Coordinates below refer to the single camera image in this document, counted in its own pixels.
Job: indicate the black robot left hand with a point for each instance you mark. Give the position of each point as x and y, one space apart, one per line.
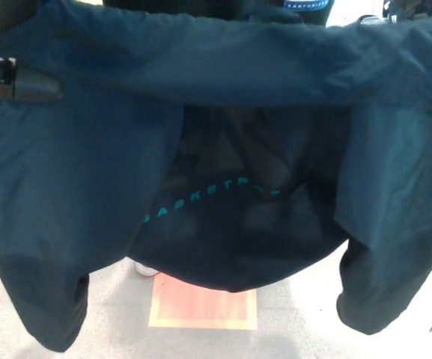
32 86

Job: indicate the dark teal basketball coat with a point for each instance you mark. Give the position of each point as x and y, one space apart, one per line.
88 157

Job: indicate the black shirt with blue label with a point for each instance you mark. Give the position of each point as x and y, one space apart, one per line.
200 4

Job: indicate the red and white sneaker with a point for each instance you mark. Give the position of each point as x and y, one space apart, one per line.
146 270

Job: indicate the orange floor sheet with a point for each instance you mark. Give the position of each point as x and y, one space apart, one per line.
200 310

